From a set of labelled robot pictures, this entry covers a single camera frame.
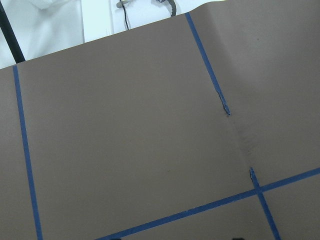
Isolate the black rod with clamp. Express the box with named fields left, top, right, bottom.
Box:
left=0, top=2, right=26, bottom=64

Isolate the green handled reach grabber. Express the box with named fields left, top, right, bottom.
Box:
left=116, top=0, right=178, bottom=18

